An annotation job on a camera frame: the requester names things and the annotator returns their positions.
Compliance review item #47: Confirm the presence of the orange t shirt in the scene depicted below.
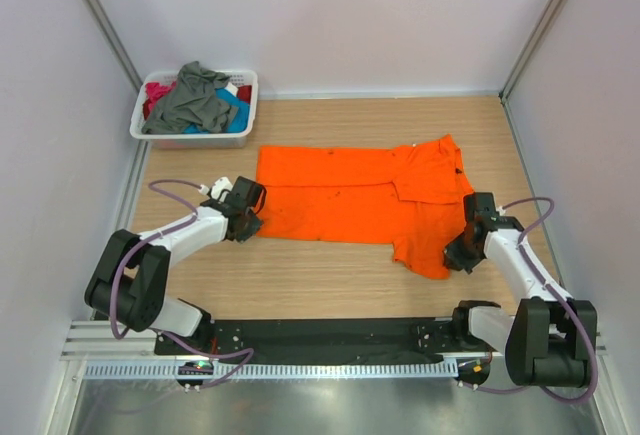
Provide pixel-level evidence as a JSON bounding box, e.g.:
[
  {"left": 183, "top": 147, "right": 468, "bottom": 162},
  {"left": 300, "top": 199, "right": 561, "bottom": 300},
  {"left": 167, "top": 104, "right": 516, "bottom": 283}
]
[{"left": 256, "top": 135, "right": 473, "bottom": 280}]

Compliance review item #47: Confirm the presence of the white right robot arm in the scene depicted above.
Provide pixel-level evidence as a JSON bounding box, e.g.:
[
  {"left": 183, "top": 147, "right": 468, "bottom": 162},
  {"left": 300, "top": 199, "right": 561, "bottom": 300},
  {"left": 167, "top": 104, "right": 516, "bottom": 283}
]
[{"left": 444, "top": 192, "right": 598, "bottom": 395}]

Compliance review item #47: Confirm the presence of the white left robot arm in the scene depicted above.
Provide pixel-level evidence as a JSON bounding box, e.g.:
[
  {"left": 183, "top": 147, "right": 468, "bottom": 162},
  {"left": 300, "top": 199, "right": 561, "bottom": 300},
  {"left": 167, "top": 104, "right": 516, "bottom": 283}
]
[{"left": 84, "top": 176, "right": 267, "bottom": 355}]

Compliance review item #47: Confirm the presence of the blue t shirt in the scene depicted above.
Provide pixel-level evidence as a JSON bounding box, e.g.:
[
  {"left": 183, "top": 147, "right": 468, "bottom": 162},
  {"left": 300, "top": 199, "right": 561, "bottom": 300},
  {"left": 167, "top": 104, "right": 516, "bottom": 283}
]
[{"left": 215, "top": 88, "right": 250, "bottom": 133}]

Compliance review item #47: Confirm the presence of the dark red t shirt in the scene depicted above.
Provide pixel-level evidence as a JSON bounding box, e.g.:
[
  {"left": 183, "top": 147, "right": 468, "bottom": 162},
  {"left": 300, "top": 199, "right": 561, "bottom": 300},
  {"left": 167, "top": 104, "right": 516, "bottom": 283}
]
[{"left": 236, "top": 85, "right": 253, "bottom": 104}]

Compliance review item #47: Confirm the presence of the grey t shirt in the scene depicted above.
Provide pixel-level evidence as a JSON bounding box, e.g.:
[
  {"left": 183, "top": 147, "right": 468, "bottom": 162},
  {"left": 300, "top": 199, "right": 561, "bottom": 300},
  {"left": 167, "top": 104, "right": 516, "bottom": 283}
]
[{"left": 142, "top": 61, "right": 230, "bottom": 135}]

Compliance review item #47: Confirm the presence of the white garment in basket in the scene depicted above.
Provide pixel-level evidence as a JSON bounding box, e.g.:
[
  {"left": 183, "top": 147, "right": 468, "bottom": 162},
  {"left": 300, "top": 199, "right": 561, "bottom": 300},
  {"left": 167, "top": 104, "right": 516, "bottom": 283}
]
[{"left": 225, "top": 82, "right": 238, "bottom": 96}]

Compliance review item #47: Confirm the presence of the white plastic laundry basket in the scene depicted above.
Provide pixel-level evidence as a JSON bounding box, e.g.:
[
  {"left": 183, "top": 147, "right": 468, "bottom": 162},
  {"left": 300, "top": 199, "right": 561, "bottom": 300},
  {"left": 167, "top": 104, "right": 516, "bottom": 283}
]
[{"left": 129, "top": 69, "right": 259, "bottom": 149}]

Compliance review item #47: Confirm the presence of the pink t shirt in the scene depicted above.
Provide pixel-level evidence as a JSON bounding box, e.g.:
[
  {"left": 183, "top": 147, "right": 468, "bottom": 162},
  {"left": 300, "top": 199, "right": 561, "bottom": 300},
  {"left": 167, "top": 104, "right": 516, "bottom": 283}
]
[{"left": 145, "top": 82, "right": 176, "bottom": 107}]

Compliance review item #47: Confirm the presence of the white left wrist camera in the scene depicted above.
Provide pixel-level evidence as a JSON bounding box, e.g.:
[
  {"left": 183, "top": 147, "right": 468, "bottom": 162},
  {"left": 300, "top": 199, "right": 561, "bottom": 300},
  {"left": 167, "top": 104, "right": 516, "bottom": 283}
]
[{"left": 198, "top": 177, "right": 233, "bottom": 202}]

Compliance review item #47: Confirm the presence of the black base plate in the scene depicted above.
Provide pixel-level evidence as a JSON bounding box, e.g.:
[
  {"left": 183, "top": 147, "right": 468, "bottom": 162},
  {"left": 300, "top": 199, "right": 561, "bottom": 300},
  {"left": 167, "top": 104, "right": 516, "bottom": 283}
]
[{"left": 186, "top": 317, "right": 491, "bottom": 366}]

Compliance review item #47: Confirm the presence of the slotted white cable duct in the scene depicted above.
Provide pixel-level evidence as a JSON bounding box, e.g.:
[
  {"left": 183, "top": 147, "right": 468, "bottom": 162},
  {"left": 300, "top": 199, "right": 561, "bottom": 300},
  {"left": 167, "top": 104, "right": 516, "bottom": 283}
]
[{"left": 84, "top": 359, "right": 458, "bottom": 381}]

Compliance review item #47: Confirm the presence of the aluminium front rail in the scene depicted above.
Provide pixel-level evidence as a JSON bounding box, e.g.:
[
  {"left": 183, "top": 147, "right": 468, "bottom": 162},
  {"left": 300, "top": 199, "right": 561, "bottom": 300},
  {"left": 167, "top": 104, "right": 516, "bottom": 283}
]
[{"left": 59, "top": 314, "right": 607, "bottom": 362}]

